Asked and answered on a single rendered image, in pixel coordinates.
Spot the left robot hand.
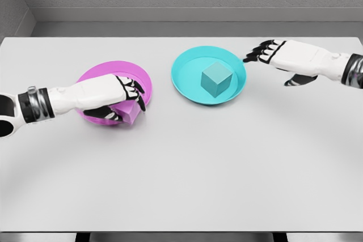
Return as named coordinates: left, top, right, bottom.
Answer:
left=75, top=74, right=147, bottom=124

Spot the purple plate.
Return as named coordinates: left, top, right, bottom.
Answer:
left=76, top=60, right=154, bottom=127

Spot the cyan block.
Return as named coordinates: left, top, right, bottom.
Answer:
left=201, top=61, right=234, bottom=98

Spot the cyan plate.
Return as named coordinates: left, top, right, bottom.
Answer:
left=171, top=45, right=247, bottom=106

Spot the purple block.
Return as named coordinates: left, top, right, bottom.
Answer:
left=117, top=101, right=142, bottom=125

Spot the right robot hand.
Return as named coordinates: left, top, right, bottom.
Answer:
left=242, top=39, right=319, bottom=87

